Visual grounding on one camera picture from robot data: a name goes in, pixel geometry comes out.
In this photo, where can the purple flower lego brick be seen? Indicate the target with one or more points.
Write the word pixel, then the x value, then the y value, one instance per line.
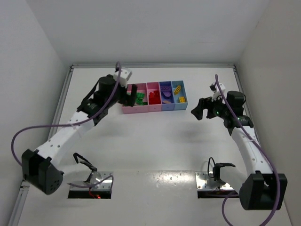
pixel 166 95

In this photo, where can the yellow rounded lego brick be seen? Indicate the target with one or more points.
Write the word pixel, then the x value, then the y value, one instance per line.
pixel 182 99

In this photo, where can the dark blue bin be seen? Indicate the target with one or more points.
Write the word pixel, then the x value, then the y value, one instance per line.
pixel 167 107

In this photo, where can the green lego plate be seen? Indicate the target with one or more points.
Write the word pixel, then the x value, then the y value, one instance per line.
pixel 140 95

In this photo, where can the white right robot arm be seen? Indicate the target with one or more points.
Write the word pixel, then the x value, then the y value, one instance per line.
pixel 259 189

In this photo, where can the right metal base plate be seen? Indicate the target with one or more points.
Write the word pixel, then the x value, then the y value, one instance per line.
pixel 208 188

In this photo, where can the small pink bin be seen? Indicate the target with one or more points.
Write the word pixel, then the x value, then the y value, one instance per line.
pixel 152 86

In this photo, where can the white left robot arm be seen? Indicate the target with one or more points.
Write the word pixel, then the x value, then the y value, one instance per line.
pixel 42 168

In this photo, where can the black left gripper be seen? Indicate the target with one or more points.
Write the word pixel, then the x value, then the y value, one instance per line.
pixel 127 97

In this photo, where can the light blue bin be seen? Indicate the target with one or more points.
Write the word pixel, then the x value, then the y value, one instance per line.
pixel 179 106

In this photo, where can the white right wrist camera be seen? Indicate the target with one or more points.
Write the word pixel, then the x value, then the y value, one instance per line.
pixel 218 90

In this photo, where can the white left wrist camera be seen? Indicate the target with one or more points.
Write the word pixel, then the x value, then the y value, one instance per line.
pixel 125 76

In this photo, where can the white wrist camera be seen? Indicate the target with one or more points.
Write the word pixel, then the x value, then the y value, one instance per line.
pixel 218 90
pixel 125 76

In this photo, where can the purple rectangular lego brick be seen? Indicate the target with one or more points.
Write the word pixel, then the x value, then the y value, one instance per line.
pixel 165 88

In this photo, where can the metal base plate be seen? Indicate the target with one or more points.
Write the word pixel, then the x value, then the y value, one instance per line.
pixel 98 186
pixel 208 188

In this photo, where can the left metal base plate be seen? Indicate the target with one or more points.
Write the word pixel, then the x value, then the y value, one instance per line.
pixel 98 186

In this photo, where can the large pink bin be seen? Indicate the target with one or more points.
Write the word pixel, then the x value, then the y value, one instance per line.
pixel 141 88

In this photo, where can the red green yellow lego stack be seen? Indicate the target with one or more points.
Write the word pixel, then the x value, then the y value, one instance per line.
pixel 177 89

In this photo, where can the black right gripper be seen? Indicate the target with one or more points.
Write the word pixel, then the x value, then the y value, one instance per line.
pixel 208 108

